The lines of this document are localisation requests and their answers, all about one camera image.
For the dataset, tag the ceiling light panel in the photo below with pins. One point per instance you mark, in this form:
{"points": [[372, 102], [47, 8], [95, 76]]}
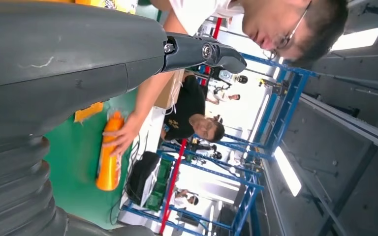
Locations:
{"points": [[288, 172], [355, 39]]}

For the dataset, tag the orange detergent bottle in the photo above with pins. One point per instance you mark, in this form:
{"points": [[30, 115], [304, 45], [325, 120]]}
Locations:
{"points": [[109, 176], [110, 6]]}

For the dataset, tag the blue metal rack frame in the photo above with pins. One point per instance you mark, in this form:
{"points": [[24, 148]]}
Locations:
{"points": [[285, 110]]}

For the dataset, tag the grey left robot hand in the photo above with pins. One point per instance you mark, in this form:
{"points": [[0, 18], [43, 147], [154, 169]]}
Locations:
{"points": [[62, 58]]}

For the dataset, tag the black bag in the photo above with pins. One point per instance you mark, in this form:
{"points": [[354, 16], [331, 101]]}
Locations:
{"points": [[140, 176]]}

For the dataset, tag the red pole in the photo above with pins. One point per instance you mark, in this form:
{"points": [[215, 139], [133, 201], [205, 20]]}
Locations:
{"points": [[174, 182]]}

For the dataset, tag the brown cardboard box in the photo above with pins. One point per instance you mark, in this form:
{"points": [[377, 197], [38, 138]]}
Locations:
{"points": [[166, 97]]}

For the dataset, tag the white table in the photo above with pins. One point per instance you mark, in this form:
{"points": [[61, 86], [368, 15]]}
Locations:
{"points": [[150, 130]]}

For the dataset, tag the person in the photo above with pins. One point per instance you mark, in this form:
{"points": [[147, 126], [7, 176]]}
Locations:
{"points": [[220, 96], [185, 107], [195, 13], [184, 200], [241, 79]]}

